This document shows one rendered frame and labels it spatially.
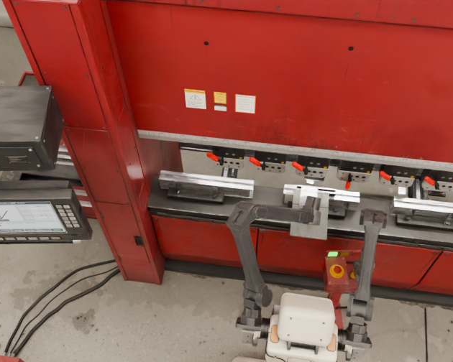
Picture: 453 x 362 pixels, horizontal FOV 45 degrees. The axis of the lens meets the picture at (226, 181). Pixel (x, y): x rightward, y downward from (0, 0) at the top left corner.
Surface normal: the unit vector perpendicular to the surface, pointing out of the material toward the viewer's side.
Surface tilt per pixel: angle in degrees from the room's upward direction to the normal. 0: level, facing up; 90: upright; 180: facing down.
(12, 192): 0
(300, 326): 47
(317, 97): 90
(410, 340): 0
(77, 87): 90
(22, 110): 1
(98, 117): 90
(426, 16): 90
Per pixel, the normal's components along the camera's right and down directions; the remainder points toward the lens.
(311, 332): -0.12, 0.25
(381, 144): -0.14, 0.84
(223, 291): -0.01, -0.54
